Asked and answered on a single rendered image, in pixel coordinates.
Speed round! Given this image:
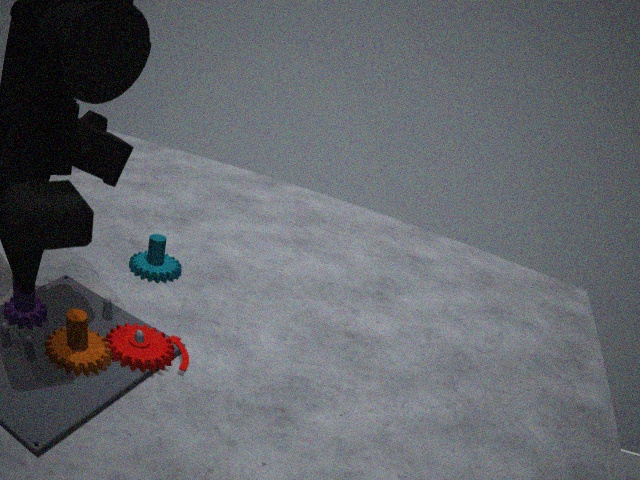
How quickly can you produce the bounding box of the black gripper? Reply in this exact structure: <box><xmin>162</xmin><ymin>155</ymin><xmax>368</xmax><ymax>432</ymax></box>
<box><xmin>0</xmin><ymin>81</ymin><xmax>94</xmax><ymax>295</ymax></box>

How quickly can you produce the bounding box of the orange gear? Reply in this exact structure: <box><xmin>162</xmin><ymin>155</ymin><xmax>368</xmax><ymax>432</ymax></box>
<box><xmin>45</xmin><ymin>308</ymin><xmax>113</xmax><ymax>377</ymax></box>

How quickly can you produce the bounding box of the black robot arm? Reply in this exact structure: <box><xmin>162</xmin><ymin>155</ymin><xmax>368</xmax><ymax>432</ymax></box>
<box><xmin>1</xmin><ymin>0</ymin><xmax>152</xmax><ymax>187</ymax></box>

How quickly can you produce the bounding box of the red curved arrow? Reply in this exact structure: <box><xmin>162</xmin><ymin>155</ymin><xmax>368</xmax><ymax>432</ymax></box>
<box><xmin>168</xmin><ymin>335</ymin><xmax>189</xmax><ymax>372</ymax></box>

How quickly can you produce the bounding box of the teal gear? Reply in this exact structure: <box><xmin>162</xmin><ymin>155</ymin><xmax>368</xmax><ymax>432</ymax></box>
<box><xmin>129</xmin><ymin>234</ymin><xmax>182</xmax><ymax>283</ymax></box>

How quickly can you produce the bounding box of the purple gear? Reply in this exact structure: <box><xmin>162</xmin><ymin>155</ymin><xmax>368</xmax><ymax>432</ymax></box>
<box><xmin>4</xmin><ymin>272</ymin><xmax>47</xmax><ymax>330</ymax></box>

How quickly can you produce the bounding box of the red gear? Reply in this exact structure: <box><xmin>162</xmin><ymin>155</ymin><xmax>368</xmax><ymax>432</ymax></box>
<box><xmin>105</xmin><ymin>322</ymin><xmax>175</xmax><ymax>373</ymax></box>

